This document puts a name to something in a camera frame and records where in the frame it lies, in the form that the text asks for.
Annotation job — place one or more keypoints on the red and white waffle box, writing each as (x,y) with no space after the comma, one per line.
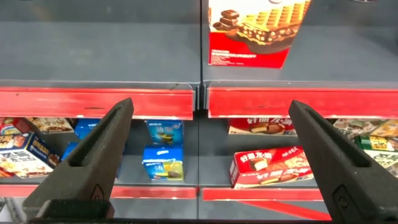
(252,34)

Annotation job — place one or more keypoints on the red chocolate pie box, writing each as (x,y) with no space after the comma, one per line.
(267,168)
(262,126)

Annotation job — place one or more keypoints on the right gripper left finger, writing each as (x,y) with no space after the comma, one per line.
(87,174)

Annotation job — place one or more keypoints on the blue cookie box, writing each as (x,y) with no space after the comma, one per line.
(69,150)
(85,127)
(164,132)
(163,163)

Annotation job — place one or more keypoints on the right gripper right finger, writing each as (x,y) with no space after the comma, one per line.
(348,177)

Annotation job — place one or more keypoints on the beige snack box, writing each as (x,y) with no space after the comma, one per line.
(51,124)

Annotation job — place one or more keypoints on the blue and white snack box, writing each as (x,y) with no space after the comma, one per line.
(21,155)

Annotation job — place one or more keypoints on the red snack box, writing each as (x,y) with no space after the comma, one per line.
(11,125)

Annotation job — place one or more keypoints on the yellow snack box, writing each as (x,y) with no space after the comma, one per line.
(385,128)

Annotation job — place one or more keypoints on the green and white snack box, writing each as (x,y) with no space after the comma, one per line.
(377,143)
(384,159)

